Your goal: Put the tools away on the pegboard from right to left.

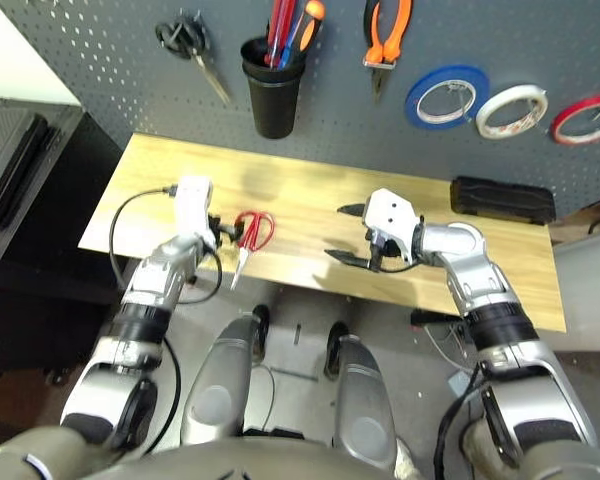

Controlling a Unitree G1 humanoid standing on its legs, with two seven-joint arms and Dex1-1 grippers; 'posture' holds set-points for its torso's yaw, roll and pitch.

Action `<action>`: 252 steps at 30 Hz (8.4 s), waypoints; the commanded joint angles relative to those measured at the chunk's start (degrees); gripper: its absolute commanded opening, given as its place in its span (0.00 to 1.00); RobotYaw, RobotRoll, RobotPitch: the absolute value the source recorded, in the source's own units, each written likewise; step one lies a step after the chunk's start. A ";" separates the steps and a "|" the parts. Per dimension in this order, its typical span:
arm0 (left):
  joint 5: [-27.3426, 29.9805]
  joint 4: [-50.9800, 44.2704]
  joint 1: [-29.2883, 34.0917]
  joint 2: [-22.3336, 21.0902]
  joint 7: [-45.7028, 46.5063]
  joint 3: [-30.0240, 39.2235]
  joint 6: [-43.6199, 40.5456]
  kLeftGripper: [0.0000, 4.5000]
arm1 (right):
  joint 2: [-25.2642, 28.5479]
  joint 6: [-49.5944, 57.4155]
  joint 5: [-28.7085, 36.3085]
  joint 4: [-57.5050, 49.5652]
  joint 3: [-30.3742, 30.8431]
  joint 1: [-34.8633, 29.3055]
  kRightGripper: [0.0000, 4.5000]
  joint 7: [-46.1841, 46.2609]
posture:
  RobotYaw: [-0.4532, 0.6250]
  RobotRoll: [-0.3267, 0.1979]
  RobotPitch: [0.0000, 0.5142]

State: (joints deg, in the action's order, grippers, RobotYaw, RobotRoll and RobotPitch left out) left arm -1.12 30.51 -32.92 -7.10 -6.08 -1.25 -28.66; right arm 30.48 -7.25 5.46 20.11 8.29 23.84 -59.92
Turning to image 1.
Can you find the white tape roll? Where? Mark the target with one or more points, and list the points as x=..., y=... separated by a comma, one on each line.
x=485, y=125

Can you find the silver left robot leg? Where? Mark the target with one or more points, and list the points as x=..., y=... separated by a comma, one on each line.
x=215, y=390

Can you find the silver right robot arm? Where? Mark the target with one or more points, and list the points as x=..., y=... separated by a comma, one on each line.
x=460, y=250

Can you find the black metal table foot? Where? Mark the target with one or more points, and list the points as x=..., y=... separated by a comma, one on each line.
x=435, y=319

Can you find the khaki trouser leg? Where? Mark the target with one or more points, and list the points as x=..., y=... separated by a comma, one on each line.
x=480, y=445

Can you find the blue tape roll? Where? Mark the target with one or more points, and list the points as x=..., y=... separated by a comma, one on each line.
x=412, y=107

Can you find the black plastic cup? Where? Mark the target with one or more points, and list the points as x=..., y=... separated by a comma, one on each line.
x=252, y=62
x=275, y=110

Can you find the grey metal pegboard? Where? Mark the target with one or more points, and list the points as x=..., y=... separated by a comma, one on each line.
x=480, y=30

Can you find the large black tool case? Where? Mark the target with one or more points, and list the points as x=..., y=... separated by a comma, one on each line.
x=5, y=160

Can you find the silver robot leg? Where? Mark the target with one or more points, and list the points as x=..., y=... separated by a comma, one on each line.
x=362, y=400
x=215, y=390

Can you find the orange black pliers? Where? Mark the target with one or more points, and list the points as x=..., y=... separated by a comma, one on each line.
x=392, y=45

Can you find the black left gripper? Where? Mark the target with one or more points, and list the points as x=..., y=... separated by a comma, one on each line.
x=217, y=230

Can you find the silver right robot leg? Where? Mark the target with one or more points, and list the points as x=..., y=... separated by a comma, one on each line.
x=362, y=400

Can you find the orange black screwdriver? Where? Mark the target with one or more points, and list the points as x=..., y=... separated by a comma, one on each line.
x=310, y=27

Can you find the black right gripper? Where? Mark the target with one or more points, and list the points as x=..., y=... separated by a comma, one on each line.
x=385, y=250

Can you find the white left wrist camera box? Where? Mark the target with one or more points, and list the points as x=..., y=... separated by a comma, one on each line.
x=192, y=200

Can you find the red tape roll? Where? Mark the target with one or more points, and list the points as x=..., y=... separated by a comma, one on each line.
x=585, y=102

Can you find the grey sneaker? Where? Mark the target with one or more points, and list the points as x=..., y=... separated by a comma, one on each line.
x=407, y=460

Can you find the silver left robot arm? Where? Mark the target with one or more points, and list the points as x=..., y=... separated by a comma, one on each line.
x=165, y=265

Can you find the grey robot torso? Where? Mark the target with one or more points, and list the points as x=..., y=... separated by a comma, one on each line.
x=230, y=462

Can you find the grey floor pad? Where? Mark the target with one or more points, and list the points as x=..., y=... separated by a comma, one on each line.
x=460, y=384

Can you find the small black ribbed case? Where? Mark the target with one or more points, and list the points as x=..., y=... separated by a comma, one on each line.
x=500, y=200

